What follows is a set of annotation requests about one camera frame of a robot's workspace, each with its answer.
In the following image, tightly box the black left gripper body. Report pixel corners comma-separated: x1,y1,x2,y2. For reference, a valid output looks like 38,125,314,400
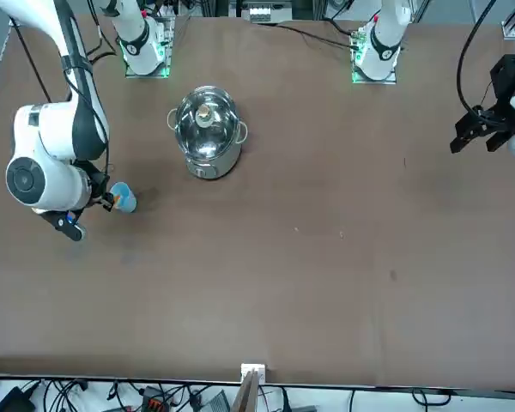
489,53,515,113

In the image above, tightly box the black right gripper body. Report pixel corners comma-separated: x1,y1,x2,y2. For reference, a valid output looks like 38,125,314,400
73,159,112,201

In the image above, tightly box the blue plastic cup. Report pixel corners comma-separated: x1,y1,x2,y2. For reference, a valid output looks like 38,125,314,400
109,181,137,214

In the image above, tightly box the steel cooking pot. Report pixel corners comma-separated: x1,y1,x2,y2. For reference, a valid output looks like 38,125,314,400
167,84,250,181

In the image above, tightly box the glass pot lid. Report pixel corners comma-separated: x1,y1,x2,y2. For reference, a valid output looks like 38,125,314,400
174,88,240,161

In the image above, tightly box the black orange connector module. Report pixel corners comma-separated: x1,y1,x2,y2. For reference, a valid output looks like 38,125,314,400
140,385,173,412

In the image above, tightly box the black ribbed power adapter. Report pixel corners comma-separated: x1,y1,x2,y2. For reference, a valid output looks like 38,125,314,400
206,391,233,412

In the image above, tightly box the white power strip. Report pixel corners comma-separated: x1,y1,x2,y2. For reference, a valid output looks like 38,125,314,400
247,0,285,25

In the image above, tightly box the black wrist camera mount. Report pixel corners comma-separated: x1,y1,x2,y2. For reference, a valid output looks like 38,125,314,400
37,209,88,243

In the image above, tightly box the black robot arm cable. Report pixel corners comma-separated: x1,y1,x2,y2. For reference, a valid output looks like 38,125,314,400
8,0,117,181
456,0,499,125

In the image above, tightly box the black base power cable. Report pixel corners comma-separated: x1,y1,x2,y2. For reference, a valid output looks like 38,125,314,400
274,21,358,49

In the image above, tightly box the aluminium frame post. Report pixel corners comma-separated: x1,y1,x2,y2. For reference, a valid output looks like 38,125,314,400
233,362,268,412

